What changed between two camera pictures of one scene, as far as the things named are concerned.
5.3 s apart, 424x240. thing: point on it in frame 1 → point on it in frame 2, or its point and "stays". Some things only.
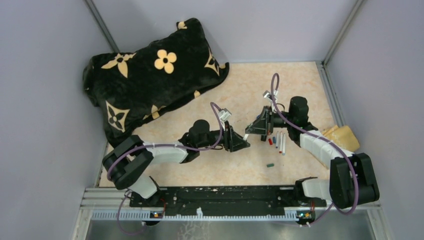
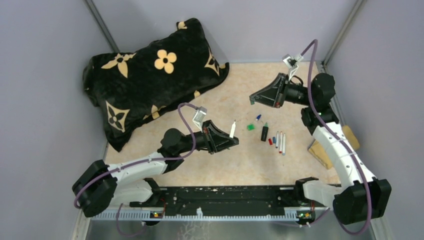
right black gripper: (264, 122) → (274, 94)
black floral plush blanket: (128, 87) stays
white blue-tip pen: (277, 140) stays
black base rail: (267, 201) stays
